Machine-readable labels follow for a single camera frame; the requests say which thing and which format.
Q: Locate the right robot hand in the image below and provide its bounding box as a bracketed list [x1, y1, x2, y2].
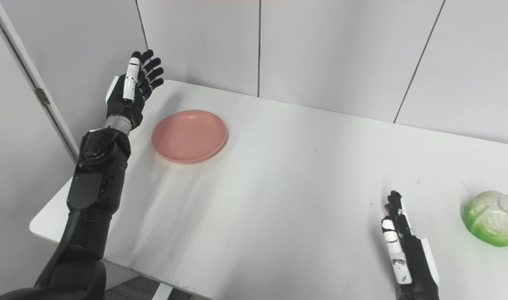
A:
[381, 190, 441, 300]

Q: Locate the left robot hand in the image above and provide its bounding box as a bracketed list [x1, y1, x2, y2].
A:
[105, 50, 164, 130]

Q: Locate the pink plate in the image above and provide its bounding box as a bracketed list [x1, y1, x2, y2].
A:
[151, 110, 229, 164]

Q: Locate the green white cabbage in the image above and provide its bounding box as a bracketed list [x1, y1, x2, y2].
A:
[463, 190, 508, 247]

